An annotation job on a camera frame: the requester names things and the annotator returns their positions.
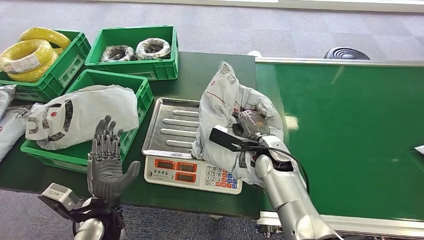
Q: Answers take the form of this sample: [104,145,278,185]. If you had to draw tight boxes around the electronic scale steel tray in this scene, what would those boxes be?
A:
[141,97,244,195]

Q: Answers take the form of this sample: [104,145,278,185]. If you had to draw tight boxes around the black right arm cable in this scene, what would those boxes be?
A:
[241,145,311,196]

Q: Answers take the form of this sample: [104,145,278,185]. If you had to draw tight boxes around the black ribbed round disc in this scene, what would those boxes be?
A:
[323,47,371,61]

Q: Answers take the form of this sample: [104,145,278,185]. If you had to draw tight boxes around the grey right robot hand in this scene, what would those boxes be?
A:
[233,110,271,140]

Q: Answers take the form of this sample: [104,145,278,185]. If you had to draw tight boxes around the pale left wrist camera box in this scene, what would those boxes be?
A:
[38,183,80,221]

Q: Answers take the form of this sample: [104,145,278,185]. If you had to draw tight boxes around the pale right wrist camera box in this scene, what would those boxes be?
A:
[208,124,248,153]

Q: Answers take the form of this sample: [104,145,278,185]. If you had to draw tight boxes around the green crate holding mail bag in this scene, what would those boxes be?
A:
[20,68,155,174]

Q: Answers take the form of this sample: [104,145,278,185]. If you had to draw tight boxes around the green crate holding grey coils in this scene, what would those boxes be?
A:
[84,25,180,82]

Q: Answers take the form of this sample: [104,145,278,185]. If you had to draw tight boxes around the grey wrapped wire coil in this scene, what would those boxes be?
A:
[135,38,172,61]
[100,44,137,63]

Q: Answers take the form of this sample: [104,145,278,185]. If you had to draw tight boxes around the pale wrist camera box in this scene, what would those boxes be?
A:
[38,183,80,221]
[208,124,248,153]

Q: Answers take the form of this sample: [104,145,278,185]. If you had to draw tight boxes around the green conveyor belt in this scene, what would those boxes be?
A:
[255,56,424,240]

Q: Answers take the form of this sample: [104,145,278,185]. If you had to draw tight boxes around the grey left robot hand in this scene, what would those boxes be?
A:
[87,114,141,200]

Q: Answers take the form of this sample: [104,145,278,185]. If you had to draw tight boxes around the yellow wire coil white label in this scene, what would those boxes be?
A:
[0,39,54,74]

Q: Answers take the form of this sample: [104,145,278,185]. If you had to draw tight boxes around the grey mail bag red print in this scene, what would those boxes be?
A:
[191,60,286,188]

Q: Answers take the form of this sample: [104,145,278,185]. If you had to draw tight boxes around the grey mail bag black logo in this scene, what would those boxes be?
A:
[25,84,140,151]

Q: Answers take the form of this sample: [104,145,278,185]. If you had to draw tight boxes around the white plastic mail bag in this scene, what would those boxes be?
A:
[0,84,17,121]
[0,103,43,163]

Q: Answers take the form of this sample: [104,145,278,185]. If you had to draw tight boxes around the green crate holding yellow coils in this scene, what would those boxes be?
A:
[0,29,92,103]

